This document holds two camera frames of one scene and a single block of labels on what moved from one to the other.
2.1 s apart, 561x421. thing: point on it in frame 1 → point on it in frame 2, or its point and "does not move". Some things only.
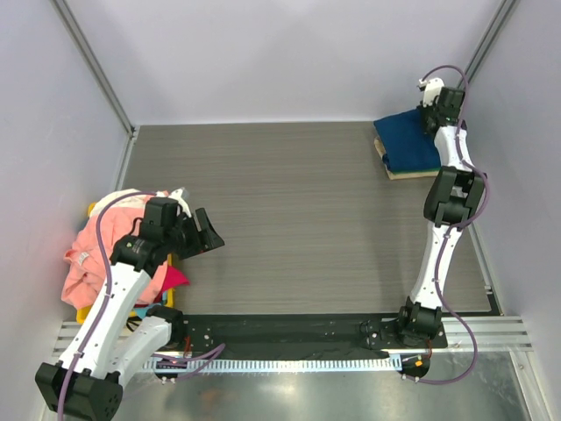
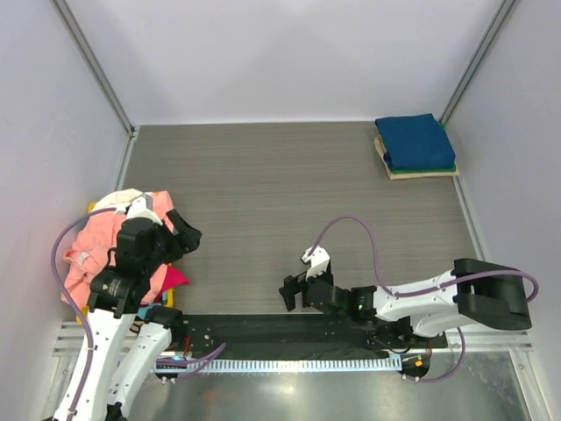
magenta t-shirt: (173, 278) does not move
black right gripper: (422, 110) → (292, 285)
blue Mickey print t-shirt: (405, 144) does not move
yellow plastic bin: (82, 311) does not move
